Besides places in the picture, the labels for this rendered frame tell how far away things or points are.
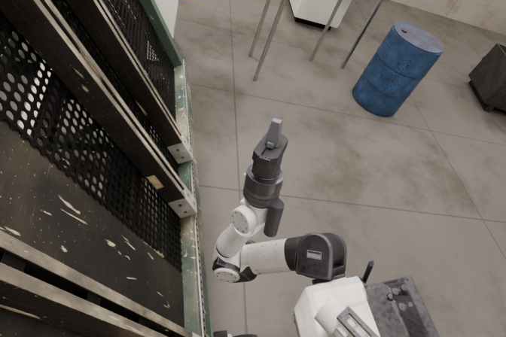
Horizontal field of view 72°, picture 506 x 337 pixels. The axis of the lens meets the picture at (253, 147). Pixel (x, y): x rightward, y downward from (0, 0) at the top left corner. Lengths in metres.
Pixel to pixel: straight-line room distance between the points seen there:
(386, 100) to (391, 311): 3.35
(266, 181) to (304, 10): 4.56
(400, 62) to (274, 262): 3.16
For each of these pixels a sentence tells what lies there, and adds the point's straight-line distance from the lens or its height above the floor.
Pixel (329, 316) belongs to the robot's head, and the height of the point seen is 1.43.
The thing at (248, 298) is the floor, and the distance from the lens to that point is 2.33.
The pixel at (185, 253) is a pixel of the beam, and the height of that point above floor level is 0.89.
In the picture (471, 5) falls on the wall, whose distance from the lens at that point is 9.10.
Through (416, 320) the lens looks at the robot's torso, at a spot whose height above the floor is 1.41.
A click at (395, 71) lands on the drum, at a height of 0.56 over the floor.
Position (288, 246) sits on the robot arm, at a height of 1.29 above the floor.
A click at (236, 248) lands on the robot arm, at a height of 1.24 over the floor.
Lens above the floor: 2.10
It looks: 44 degrees down
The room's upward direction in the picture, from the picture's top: 24 degrees clockwise
